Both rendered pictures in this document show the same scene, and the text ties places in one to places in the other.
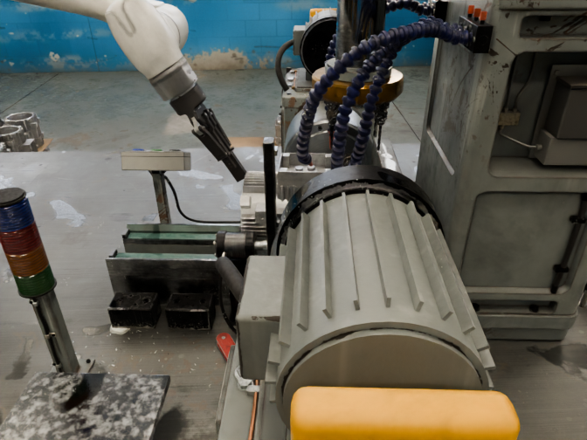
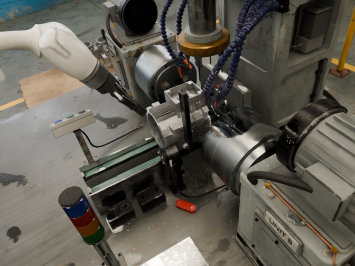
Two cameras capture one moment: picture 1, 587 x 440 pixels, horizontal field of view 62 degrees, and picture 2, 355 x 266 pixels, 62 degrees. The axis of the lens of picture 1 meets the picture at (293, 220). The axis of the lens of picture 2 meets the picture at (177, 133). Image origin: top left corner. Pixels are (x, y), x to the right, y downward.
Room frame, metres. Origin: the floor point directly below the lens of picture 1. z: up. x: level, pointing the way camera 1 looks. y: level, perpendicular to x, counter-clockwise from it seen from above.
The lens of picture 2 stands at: (0.16, 0.40, 1.78)
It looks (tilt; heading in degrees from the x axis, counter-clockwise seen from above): 42 degrees down; 335
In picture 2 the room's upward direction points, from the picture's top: 9 degrees counter-clockwise
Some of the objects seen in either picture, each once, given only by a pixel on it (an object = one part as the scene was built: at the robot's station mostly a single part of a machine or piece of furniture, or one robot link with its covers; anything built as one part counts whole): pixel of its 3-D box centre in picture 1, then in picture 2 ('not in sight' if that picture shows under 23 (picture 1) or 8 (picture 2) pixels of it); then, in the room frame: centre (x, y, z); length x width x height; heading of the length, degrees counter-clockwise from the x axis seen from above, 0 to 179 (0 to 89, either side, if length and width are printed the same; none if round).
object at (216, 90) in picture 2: not in sight; (217, 104); (0.96, -0.18, 1.01); 0.15 x 0.02 x 0.15; 178
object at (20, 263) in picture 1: (26, 256); (86, 221); (0.69, 0.46, 1.10); 0.06 x 0.06 x 0.04
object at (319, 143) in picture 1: (328, 145); (160, 71); (1.32, -0.10, 1.04); 0.37 x 0.25 x 0.25; 178
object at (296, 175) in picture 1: (306, 176); (184, 99); (0.97, -0.03, 1.11); 0.12 x 0.11 x 0.07; 86
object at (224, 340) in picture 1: (228, 348); (185, 206); (0.75, 0.14, 0.81); 0.09 x 0.03 x 0.02; 29
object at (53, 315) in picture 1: (40, 295); (96, 237); (0.69, 0.46, 1.01); 0.08 x 0.08 x 0.42; 88
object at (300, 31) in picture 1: (317, 79); (127, 31); (1.60, -0.08, 1.16); 0.33 x 0.26 x 0.42; 178
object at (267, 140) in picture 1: (270, 200); (186, 122); (0.84, 0.05, 1.12); 0.04 x 0.03 x 0.26; 88
